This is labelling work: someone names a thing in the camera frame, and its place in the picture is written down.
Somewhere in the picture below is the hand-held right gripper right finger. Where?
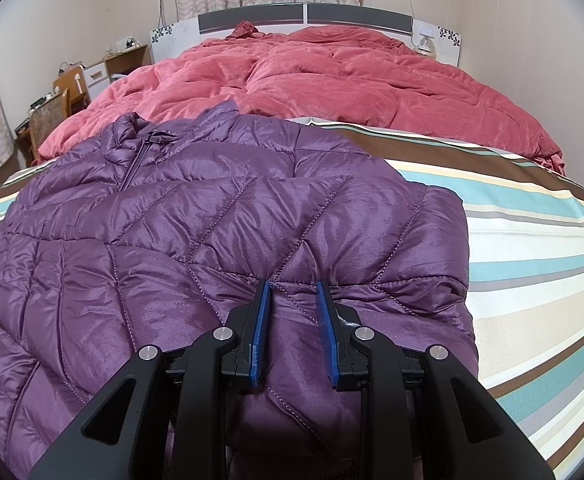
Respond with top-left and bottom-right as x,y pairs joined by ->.
315,280 -> 557,480

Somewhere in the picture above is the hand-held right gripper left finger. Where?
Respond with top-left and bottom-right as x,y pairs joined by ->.
28,278 -> 273,480

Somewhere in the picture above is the purple puffer jacket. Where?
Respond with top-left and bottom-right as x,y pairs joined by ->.
0,100 -> 477,480

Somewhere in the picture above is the striped bed sheet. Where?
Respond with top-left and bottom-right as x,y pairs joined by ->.
0,115 -> 584,466

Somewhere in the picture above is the red comforter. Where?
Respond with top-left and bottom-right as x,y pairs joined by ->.
34,21 -> 567,176

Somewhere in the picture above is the rattan back chair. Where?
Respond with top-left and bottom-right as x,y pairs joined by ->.
28,90 -> 71,162

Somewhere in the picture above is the cardboard box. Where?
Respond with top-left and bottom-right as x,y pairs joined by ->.
104,44 -> 149,79

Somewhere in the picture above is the white drawer cabinet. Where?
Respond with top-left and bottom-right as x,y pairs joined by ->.
82,60 -> 111,94

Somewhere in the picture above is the white bedside lamp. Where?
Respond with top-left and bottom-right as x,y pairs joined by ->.
414,30 -> 439,56

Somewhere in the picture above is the grey white bed headboard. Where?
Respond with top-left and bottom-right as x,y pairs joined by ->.
150,2 -> 462,67

